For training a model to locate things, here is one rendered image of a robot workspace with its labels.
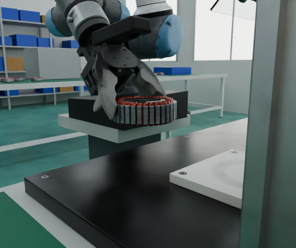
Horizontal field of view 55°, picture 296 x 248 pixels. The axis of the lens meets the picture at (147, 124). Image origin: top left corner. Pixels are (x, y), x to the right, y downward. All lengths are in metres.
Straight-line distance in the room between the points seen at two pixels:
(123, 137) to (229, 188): 0.49
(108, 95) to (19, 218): 0.22
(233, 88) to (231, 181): 5.46
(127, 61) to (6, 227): 0.33
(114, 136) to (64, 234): 0.49
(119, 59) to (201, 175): 0.26
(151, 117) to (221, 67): 5.51
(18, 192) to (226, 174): 0.27
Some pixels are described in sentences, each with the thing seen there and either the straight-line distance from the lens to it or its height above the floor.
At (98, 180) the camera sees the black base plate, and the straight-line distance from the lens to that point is 0.38.
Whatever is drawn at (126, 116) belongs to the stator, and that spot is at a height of 0.84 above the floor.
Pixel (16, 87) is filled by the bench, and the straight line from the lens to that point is 2.77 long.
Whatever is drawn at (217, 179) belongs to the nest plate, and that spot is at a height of 0.78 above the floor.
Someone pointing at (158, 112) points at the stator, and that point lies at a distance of 0.44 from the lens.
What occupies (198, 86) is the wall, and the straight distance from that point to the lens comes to 6.23.
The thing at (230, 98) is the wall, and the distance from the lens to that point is 5.84.
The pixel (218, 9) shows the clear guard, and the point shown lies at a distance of 0.56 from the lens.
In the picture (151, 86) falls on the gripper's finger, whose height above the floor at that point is 0.88.
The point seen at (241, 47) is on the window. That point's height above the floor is 1.21.
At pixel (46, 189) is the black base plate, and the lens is 0.37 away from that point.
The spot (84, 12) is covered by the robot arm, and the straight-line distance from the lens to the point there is 0.58.
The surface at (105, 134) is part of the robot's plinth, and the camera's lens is 0.80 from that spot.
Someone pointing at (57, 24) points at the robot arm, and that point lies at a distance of 0.79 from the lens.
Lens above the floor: 0.91
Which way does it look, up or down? 12 degrees down
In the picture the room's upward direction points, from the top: straight up
